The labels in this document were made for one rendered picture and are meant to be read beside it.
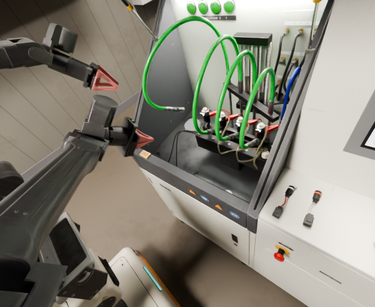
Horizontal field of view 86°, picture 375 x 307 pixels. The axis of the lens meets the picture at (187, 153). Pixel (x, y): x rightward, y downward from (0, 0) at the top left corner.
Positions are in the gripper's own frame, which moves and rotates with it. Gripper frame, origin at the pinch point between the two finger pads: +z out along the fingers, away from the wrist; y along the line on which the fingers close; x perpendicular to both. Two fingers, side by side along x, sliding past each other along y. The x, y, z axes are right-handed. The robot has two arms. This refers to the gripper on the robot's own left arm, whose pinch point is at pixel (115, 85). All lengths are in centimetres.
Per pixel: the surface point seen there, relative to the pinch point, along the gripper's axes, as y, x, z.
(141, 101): 21.1, 7.5, 13.8
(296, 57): -7, -37, 54
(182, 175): -10.9, 21.8, 35.0
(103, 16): 216, -14, -26
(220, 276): -13, 94, 102
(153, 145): 23.1, 28.9, 29.3
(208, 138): -1.1, 5.9, 43.1
